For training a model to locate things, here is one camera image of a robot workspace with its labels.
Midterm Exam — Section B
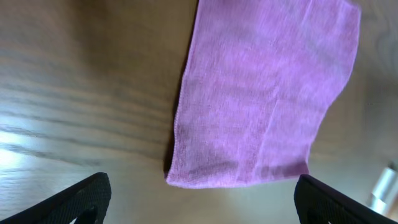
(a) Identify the purple microfiber cloth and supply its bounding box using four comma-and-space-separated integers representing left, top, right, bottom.
165, 0, 361, 189

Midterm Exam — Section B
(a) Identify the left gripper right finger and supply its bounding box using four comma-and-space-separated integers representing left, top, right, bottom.
294, 174, 397, 224

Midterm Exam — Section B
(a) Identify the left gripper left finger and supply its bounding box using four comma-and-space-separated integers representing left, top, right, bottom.
1, 172, 111, 224

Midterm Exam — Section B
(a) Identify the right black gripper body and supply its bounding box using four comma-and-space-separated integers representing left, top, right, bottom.
366, 161, 397, 217

